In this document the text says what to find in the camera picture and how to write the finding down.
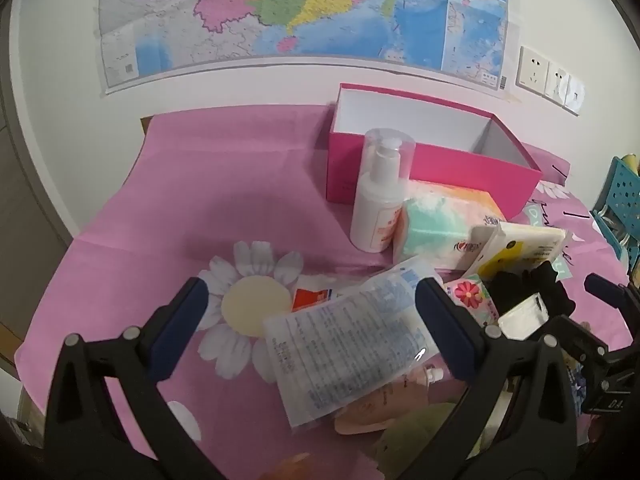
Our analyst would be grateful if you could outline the red white small packet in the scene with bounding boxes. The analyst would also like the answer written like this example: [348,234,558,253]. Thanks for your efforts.
[292,287,341,311]

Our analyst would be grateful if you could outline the peach spout pouch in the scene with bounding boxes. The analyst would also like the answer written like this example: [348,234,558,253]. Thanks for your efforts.
[334,367,468,436]

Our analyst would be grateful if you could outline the blue plastic basket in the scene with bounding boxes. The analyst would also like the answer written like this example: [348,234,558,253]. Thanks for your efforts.
[590,152,640,281]

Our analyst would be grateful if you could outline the green plush toy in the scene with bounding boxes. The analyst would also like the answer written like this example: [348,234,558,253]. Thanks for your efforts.
[375,400,496,480]

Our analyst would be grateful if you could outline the white wall socket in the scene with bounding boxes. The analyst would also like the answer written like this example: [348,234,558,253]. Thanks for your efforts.
[564,75,586,113]
[544,62,571,103]
[515,46,550,96]

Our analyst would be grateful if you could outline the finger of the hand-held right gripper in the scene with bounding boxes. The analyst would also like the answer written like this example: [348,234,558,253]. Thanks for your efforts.
[544,315,610,362]
[584,272,640,320]

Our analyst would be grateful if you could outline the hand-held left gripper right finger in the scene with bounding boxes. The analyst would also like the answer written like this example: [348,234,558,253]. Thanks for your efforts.
[385,276,581,480]

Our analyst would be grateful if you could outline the black gloves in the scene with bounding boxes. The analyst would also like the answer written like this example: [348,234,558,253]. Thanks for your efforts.
[485,260,577,331]

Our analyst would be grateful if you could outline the pink cardboard box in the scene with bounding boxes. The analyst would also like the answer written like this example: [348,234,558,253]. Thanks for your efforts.
[326,83,543,218]

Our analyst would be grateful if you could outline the white pump bottle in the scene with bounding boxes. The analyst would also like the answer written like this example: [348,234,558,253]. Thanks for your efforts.
[349,128,417,253]

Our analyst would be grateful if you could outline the pastel tissue pack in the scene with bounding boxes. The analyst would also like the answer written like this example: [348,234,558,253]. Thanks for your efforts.
[392,180,507,268]

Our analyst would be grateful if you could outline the colourful wall map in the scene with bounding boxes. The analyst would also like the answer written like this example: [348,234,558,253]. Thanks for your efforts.
[97,0,511,96]

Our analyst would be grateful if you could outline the pink flower print tablecloth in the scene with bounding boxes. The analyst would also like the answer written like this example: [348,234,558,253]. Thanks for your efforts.
[15,105,636,480]

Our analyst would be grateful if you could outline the yellow white tissue pack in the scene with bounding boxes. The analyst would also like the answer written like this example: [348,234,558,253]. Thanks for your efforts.
[467,222,573,286]

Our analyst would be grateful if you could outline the flower print tissue packet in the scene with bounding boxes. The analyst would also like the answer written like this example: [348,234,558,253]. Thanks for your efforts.
[442,277,501,326]

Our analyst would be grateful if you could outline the clear printed plastic pouch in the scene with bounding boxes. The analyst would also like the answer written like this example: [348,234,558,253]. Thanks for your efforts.
[262,255,451,428]

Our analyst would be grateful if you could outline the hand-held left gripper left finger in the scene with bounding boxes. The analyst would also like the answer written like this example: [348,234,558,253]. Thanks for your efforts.
[45,276,226,480]

